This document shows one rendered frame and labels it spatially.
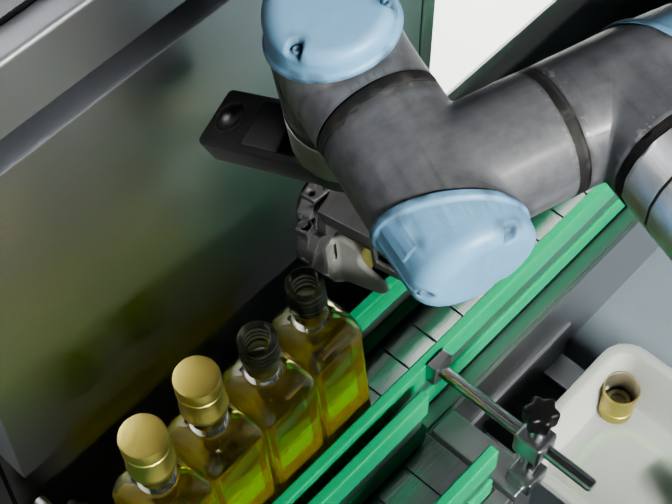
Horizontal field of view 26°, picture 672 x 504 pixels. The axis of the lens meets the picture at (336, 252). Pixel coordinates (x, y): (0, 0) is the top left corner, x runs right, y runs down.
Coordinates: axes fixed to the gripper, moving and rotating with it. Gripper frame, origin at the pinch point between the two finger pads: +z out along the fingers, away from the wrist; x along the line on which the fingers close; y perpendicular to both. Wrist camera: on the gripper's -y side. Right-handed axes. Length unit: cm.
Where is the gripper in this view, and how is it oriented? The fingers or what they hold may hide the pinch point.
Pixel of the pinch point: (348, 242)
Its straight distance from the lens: 109.4
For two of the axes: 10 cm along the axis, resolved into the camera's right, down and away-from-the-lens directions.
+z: 0.9, 3.8, 9.2
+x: 5.1, -8.1, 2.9
